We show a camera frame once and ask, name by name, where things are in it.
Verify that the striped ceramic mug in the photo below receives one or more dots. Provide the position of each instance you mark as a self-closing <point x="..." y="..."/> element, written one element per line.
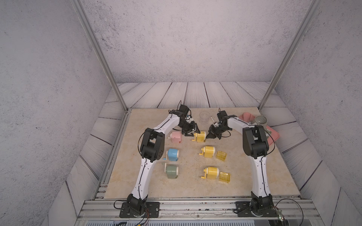
<point x="261" y="121"/>

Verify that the clear plastic cup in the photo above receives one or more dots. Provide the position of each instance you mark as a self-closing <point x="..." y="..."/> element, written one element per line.
<point x="204" y="117"/>

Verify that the pink serving tray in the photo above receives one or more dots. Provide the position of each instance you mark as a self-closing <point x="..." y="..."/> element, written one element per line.
<point x="271" y="134"/>

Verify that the left aluminium frame post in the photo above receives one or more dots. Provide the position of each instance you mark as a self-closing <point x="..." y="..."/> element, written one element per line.
<point x="77" y="5"/>

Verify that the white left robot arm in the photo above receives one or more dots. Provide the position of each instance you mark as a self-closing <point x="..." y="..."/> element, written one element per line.
<point x="151" y="150"/>

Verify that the aluminium front rail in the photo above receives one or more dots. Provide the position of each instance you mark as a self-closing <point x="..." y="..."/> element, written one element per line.
<point x="205" y="211"/>

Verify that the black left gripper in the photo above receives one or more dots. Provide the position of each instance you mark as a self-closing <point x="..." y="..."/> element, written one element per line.
<point x="193" y="128"/>

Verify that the yellow sharpener bottom row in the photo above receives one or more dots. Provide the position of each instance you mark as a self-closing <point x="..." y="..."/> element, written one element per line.
<point x="211" y="173"/>

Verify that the aluminium frame post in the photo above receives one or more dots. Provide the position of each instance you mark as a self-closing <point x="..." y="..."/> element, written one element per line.
<point x="77" y="5"/>
<point x="315" y="4"/>

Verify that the yellow sharpener row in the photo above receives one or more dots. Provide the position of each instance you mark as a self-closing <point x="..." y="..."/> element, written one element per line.
<point x="208" y="151"/>
<point x="211" y="173"/>
<point x="200" y="137"/>

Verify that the right aluminium frame post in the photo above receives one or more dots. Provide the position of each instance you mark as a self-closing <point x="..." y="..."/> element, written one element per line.
<point x="315" y="4"/>

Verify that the yellow sharpener top row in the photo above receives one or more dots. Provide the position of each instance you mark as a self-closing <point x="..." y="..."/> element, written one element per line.
<point x="200" y="137"/>

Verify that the yellow transparent tray bottom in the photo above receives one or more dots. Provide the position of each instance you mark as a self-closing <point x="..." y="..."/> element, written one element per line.
<point x="224" y="177"/>

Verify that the green pencil sharpener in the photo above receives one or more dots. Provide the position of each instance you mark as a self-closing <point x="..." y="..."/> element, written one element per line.
<point x="172" y="171"/>

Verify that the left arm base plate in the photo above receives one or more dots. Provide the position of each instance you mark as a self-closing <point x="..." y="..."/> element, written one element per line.
<point x="148" y="209"/>

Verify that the pink pencil sharpener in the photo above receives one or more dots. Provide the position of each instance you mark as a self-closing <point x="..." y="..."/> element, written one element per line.
<point x="176" y="137"/>

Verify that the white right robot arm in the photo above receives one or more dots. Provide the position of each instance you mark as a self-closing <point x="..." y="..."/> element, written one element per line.
<point x="255" y="145"/>

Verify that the blue pencil sharpener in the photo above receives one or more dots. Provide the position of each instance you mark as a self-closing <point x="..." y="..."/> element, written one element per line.
<point x="172" y="155"/>

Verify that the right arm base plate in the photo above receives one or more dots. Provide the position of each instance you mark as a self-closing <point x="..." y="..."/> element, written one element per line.
<point x="246" y="209"/>

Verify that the yellow transparent tray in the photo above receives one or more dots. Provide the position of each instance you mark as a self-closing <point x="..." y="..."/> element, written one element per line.
<point x="220" y="155"/>
<point x="224" y="177"/>

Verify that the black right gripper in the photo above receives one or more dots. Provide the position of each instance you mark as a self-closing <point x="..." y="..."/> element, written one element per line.
<point x="210" y="134"/>

